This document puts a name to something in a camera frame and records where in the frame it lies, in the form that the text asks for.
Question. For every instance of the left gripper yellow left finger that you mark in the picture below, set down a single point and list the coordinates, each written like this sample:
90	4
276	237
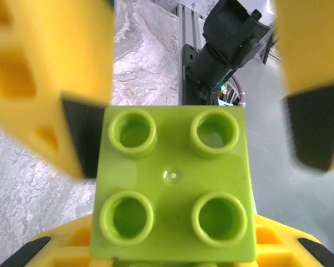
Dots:
72	251

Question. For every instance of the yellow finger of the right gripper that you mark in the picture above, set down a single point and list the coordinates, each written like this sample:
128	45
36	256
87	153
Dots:
311	69
44	69

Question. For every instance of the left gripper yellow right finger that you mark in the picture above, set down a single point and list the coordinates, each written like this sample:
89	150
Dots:
281	250

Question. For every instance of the lime green square lego brick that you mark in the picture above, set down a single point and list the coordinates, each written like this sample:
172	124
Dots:
172	155

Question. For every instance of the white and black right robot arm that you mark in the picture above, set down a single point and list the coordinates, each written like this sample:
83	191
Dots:
225	33

